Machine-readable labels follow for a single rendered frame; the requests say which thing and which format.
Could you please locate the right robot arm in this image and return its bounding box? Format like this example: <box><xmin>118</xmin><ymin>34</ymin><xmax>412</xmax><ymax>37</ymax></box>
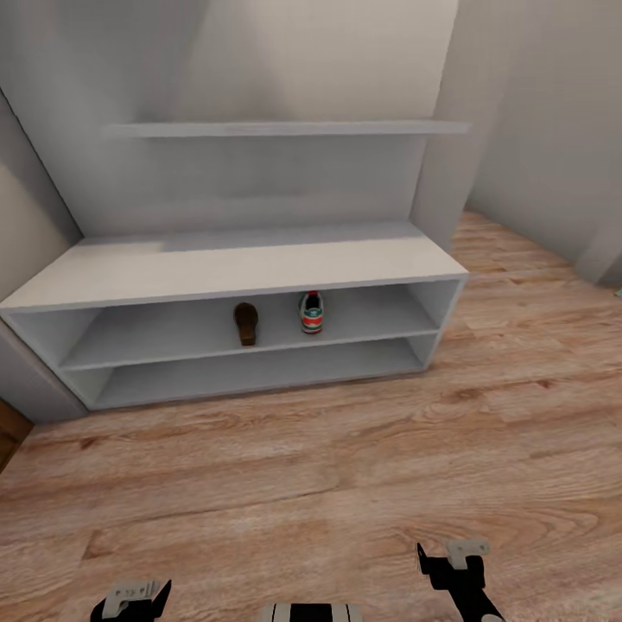
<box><xmin>417</xmin><ymin>538</ymin><xmax>506</xmax><ymax>622</ymax></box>

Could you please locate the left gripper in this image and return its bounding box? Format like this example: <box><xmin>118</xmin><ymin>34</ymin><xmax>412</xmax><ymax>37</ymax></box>
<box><xmin>91</xmin><ymin>580</ymin><xmax>172</xmax><ymax>622</ymax></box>

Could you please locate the sandal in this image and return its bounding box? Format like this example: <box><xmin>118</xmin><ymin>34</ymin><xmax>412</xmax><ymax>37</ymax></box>
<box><xmin>234</xmin><ymin>302</ymin><xmax>258</xmax><ymax>347</ymax></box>

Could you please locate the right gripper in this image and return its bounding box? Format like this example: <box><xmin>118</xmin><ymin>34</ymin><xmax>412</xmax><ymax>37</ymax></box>
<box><xmin>417</xmin><ymin>543</ymin><xmax>485</xmax><ymax>607</ymax></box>

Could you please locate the gym shoe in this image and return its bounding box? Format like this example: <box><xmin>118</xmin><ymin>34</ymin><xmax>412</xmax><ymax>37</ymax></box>
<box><xmin>297</xmin><ymin>290</ymin><xmax>323</xmax><ymax>333</ymax></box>

